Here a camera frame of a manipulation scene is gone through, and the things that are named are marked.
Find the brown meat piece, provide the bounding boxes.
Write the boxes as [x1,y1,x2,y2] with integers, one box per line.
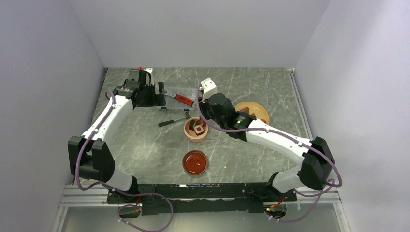
[240,107,249,114]

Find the black sushi roll piece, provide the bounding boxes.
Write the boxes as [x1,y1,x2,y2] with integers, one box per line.
[188,120,197,131]

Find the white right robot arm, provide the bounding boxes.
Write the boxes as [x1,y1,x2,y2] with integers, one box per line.
[197,93,336,201]

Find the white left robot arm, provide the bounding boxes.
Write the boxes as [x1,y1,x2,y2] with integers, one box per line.
[68,68,166,203]

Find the round pink lunch box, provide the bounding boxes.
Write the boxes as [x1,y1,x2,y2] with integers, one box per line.
[184,117,208,142]

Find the clear plastic screw box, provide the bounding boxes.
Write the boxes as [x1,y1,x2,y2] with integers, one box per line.
[162,87,196,111]

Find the red round lunch box lid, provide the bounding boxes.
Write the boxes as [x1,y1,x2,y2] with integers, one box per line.
[182,150,208,175]

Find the tan round plate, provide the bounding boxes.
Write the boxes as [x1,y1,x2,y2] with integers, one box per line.
[235,101,270,124]

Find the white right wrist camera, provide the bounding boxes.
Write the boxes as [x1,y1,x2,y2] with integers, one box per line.
[200,78,217,101]

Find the red handled adjustable wrench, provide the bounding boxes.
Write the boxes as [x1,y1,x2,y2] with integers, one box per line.
[165,90,196,107]

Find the small black handled hammer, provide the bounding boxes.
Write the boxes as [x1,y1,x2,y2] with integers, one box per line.
[158,110,190,127]

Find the aluminium rail on right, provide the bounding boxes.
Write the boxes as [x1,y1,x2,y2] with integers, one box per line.
[286,68,315,140]

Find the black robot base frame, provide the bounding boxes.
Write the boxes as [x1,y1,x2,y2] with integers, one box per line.
[107,182,297,216]

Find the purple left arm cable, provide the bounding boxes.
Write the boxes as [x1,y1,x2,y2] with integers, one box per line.
[74,90,174,232]

